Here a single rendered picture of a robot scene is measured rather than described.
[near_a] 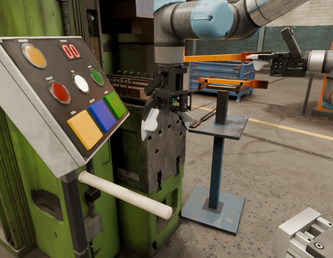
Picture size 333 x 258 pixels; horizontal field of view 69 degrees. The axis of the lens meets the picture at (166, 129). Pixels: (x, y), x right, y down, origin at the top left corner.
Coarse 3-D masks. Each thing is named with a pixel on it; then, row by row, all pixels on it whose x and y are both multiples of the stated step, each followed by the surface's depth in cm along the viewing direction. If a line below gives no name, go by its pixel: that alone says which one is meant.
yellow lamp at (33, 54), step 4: (28, 48) 48; (32, 48) 49; (28, 52) 48; (32, 52) 49; (36, 52) 50; (28, 56) 47; (32, 56) 48; (36, 56) 49; (40, 56) 50; (32, 60) 48; (36, 60) 49; (40, 60) 50; (40, 64) 49
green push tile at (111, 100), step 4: (112, 92) 73; (108, 96) 69; (112, 96) 72; (116, 96) 74; (108, 100) 68; (112, 100) 70; (116, 100) 73; (108, 104) 68; (112, 104) 69; (116, 104) 72; (120, 104) 74; (112, 108) 69; (116, 108) 71; (120, 108) 73; (116, 112) 69; (120, 112) 72; (124, 112) 74; (116, 116) 69; (120, 116) 71
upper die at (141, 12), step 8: (104, 0) 101; (112, 0) 99; (120, 0) 97; (128, 0) 95; (136, 0) 93; (144, 0) 97; (152, 0) 101; (104, 8) 102; (112, 8) 100; (120, 8) 98; (128, 8) 96; (136, 8) 94; (144, 8) 98; (152, 8) 102; (104, 16) 104; (112, 16) 102; (120, 16) 99; (128, 16) 97; (136, 16) 95; (144, 16) 99; (152, 16) 104
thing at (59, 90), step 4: (52, 84) 50; (56, 84) 51; (52, 88) 49; (56, 88) 50; (60, 88) 52; (64, 88) 53; (56, 92) 50; (60, 92) 51; (64, 92) 52; (56, 96) 49; (60, 96) 50; (64, 96) 51; (68, 96) 53; (64, 100) 51
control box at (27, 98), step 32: (0, 64) 43; (32, 64) 47; (64, 64) 58; (96, 64) 73; (0, 96) 45; (32, 96) 45; (96, 96) 65; (32, 128) 47; (64, 128) 48; (64, 160) 49
